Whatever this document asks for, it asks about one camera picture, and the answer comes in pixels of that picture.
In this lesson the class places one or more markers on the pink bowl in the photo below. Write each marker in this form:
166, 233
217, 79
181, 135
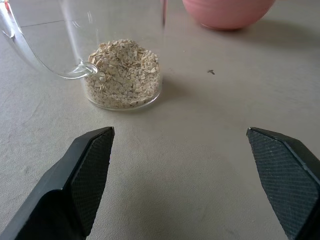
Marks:
225, 12

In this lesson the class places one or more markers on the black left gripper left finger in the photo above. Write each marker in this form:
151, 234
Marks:
62, 195

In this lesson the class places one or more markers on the small dark debris speck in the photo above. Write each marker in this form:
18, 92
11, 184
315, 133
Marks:
211, 71

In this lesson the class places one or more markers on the oats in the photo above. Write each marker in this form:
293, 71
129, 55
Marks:
122, 75

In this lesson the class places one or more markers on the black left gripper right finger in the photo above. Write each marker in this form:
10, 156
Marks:
287, 180

